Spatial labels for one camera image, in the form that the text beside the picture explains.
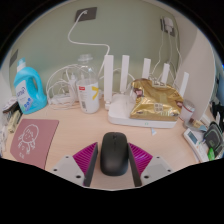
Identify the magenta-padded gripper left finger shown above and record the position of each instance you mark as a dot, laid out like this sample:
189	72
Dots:
86	158

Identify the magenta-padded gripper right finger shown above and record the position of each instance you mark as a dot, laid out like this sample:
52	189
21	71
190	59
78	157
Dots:
140	160

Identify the black computer mouse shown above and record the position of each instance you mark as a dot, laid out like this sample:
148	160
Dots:
114	153

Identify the dusty pink printed mouse pad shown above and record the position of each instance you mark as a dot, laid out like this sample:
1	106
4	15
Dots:
33	140

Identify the white router with antennas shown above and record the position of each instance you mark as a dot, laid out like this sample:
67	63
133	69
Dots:
118	113

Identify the white handheld device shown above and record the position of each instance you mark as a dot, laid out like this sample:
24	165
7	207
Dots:
195	140

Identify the gold foil snack bag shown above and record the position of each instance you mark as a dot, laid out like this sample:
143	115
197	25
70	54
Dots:
155	103

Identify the white power strip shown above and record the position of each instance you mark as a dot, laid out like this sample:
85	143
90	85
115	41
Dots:
61	99

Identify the small white jar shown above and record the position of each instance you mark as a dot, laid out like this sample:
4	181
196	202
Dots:
187	110

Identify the black zip pouch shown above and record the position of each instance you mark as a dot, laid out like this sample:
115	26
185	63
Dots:
214	138

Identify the pale yellow small carton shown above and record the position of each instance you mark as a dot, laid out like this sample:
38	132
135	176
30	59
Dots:
14	121

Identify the clear plastic bag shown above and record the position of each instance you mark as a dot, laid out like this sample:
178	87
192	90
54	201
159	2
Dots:
2	140

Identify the blue detergent bottle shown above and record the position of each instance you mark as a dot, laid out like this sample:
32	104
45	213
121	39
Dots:
30	90

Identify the flat printed box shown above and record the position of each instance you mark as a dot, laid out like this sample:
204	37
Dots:
10	108

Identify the dark grey wall plate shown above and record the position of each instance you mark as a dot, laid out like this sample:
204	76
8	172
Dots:
13	57

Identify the white wall charger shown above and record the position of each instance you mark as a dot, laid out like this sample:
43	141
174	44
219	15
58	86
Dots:
167	25

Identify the grey wall socket plate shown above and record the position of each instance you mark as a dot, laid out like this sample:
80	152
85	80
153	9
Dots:
87	14

